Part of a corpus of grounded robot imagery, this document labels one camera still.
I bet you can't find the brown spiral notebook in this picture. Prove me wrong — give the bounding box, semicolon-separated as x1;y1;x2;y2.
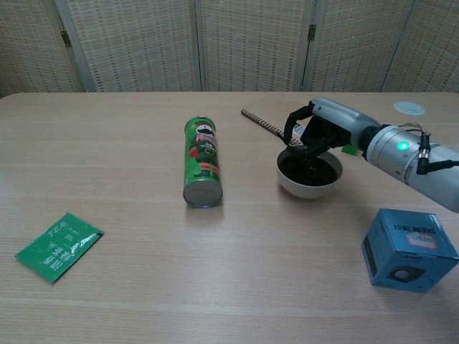
240;101;313;146

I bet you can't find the woven folding screen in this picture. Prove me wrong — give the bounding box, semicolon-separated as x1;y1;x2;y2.
0;0;459;94

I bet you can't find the green Pringles can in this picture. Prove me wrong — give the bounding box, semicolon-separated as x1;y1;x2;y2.
182;114;224;209

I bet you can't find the green tea sachet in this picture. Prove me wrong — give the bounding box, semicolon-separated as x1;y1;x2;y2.
14;211;105;285

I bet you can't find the black plastic spoon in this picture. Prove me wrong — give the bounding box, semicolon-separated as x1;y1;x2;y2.
299;148;320;172

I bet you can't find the dark coffee liquid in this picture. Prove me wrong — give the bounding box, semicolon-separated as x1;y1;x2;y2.
278;152;339;187

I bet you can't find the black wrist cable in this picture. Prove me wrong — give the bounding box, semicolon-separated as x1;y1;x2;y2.
415;123;459;176

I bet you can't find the blue cardboard box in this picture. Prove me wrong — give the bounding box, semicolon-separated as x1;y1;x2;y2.
361;208;459;294

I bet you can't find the white ceramic bowl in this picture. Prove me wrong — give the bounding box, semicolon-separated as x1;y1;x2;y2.
275;146;344;200

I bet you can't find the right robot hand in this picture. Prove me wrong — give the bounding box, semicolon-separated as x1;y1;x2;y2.
282;97;381;161

